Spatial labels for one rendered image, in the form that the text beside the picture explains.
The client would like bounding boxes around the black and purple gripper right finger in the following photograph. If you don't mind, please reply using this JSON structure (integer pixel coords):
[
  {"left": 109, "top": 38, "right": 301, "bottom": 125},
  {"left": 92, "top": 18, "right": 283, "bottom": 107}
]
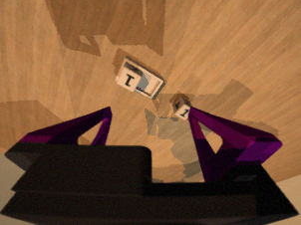
[{"left": 188, "top": 107, "right": 283, "bottom": 182}]

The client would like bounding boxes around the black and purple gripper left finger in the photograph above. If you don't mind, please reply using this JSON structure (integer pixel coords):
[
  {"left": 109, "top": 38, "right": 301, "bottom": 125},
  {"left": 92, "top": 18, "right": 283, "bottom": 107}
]
[{"left": 18, "top": 107, "right": 113, "bottom": 145}]

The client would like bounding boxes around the tan digit cube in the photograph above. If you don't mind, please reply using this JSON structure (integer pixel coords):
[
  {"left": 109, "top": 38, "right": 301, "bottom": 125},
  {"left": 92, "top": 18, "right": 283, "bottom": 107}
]
[
  {"left": 172, "top": 98, "right": 192, "bottom": 119},
  {"left": 117, "top": 63, "right": 143, "bottom": 92}
]

